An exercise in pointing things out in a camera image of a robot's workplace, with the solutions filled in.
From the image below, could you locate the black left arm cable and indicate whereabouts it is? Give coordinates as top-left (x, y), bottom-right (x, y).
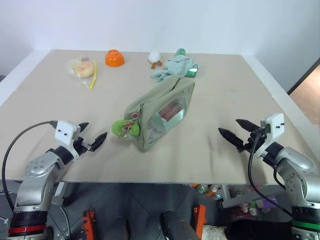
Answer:
top-left (1, 120), bottom-right (57, 212)

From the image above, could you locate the orange drink can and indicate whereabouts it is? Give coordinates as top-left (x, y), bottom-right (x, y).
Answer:
top-left (208, 184), bottom-right (224, 201)

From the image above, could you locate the dark rounded shape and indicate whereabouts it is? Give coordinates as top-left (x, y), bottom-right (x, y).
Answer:
top-left (161, 211), bottom-right (201, 240)

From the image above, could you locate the long black right arm cable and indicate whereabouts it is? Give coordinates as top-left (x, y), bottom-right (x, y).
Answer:
top-left (247, 131), bottom-right (295, 217)

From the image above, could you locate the green drink can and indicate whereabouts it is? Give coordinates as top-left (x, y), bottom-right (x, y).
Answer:
top-left (195, 184), bottom-right (209, 195)

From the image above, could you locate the white fuzzy ball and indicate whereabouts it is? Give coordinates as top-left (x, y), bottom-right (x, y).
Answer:
top-left (148, 51), bottom-right (161, 63)

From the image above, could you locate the pale green cloth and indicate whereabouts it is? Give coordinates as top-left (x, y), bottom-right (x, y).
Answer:
top-left (149, 54), bottom-right (197, 84)

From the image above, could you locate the purple packet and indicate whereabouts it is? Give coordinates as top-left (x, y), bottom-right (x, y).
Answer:
top-left (259, 196), bottom-right (278, 210)

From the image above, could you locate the orange clamp bracket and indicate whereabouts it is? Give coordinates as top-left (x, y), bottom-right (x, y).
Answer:
top-left (80, 209), bottom-right (96, 240)
top-left (192, 204), bottom-right (208, 240)

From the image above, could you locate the orange plastic bowl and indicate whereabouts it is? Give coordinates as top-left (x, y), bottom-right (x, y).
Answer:
top-left (104, 49), bottom-right (126, 68)

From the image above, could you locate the white storage bin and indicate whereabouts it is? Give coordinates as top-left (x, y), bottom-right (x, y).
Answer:
top-left (221, 184), bottom-right (287, 209)

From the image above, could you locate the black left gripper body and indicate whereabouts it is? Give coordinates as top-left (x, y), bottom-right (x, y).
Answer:
top-left (73, 136), bottom-right (95, 156)

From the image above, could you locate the clear plastic zip bag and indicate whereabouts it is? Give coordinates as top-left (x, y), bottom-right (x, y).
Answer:
top-left (65, 55), bottom-right (98, 91)

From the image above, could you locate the round yellow bread bun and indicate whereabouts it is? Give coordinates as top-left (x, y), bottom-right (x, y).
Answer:
top-left (71, 61), bottom-right (95, 78)

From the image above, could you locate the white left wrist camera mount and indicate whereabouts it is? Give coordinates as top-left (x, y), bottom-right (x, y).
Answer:
top-left (54, 120), bottom-right (81, 158)

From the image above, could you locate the beige table cover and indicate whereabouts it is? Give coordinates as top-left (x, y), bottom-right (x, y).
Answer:
top-left (0, 49), bottom-right (314, 186)

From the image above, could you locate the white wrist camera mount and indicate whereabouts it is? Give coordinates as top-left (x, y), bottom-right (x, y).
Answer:
top-left (254, 113), bottom-right (286, 159)
top-left (54, 120), bottom-right (81, 158)

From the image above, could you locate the green plush keychain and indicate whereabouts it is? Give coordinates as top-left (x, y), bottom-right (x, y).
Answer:
top-left (111, 111), bottom-right (142, 139)

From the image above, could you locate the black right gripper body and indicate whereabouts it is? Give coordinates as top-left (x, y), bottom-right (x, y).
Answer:
top-left (238, 124), bottom-right (272, 153)

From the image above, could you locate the olive green zip pouch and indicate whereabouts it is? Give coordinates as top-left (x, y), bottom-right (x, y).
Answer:
top-left (123, 74), bottom-right (196, 153)

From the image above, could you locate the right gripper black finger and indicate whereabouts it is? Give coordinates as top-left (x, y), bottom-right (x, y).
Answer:
top-left (218, 127), bottom-right (245, 151)
top-left (235, 118), bottom-right (261, 133)

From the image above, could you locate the short black right arm cable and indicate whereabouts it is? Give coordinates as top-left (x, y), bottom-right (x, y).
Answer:
top-left (272, 166), bottom-right (287, 190)

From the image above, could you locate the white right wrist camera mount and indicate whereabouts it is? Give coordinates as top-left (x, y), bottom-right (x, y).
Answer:
top-left (254, 113), bottom-right (286, 159)

